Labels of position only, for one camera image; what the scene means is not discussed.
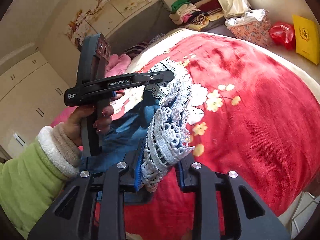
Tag blue denim lace-trimmed pants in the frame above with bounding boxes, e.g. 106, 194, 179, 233
80, 58, 208, 205

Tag green sleeve left forearm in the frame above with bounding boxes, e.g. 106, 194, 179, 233
1, 122, 80, 239

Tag person's left hand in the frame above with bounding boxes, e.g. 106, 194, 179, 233
63, 91, 125, 146

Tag pink quilt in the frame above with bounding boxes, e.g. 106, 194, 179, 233
50, 54, 131, 127

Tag cream wardrobe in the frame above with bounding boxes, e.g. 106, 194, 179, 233
1, 52, 68, 158

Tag grey headboard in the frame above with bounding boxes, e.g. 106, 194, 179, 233
107, 0, 176, 55

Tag red floral blanket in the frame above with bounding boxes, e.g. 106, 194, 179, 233
94, 29, 320, 240

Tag pile of folded clothes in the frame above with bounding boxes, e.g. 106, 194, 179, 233
169, 0, 225, 31

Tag floral fabric box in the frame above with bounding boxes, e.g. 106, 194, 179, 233
225, 9, 273, 48

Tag red plastic bag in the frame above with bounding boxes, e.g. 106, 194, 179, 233
268, 22, 296, 50

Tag yellow paper bag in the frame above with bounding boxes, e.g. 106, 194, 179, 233
292, 15, 319, 65

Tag floral wall painting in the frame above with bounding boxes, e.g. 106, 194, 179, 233
64, 0, 151, 49

